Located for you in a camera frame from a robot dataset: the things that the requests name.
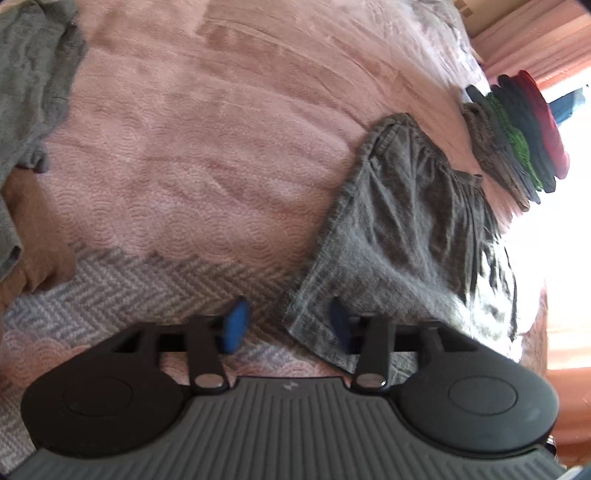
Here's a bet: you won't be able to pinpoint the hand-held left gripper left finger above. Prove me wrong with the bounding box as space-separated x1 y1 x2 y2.
111 298 252 395

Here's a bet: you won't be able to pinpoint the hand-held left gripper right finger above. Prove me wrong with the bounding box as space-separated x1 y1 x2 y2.
327 298 467 394

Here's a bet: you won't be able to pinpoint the grey woven shorts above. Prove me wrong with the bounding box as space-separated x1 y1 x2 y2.
281 113 520 374

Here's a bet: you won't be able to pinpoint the stack of folded clothes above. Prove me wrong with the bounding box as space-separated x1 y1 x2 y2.
462 69 571 213

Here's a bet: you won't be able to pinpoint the pink grey bedspread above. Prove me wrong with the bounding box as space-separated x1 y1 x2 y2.
0 0 550 462

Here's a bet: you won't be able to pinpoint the brown garment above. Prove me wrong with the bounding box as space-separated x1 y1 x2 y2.
0 166 77 315

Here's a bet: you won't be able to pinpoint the blue cloth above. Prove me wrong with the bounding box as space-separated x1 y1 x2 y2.
551 88 590 125

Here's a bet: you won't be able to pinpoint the grey knit garment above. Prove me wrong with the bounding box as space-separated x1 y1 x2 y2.
0 0 88 284

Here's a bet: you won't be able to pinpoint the pink curtain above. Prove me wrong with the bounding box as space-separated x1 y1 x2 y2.
468 0 591 100

